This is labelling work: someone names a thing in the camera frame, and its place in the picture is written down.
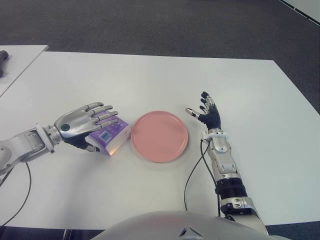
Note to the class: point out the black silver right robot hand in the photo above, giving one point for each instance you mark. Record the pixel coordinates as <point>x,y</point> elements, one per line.
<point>212,118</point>

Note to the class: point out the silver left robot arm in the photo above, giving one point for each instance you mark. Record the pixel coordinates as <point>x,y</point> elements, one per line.
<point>25,147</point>

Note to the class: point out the pink round plate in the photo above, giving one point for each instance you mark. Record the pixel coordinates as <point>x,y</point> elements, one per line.
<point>160,137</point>

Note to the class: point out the purple tissue paper pack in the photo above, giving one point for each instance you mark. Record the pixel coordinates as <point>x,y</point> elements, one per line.
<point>116,136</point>

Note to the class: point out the grey robot torso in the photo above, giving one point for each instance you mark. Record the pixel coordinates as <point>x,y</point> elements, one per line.
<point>162,226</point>

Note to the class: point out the black object on side table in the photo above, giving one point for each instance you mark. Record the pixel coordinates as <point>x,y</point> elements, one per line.
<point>2,61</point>

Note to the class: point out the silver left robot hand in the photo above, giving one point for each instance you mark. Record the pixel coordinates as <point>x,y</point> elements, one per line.
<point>80,123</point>

